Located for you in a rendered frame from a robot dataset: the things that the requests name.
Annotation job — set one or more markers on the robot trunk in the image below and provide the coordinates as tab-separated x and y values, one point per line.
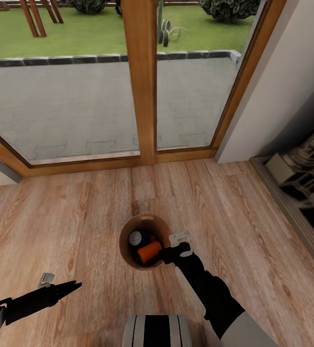
156	331

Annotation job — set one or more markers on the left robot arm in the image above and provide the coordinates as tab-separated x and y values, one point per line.
26	305

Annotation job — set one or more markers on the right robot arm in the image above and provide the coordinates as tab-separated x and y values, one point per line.
232	324

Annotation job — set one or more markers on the door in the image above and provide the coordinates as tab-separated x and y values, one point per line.
88	85

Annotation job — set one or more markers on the trash can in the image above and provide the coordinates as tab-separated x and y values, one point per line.
156	226

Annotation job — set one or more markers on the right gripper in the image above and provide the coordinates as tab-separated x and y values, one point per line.
167	254

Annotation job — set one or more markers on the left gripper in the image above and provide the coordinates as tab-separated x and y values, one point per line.
47	296

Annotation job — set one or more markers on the wood fireplace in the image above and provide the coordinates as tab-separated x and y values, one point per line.
289	177

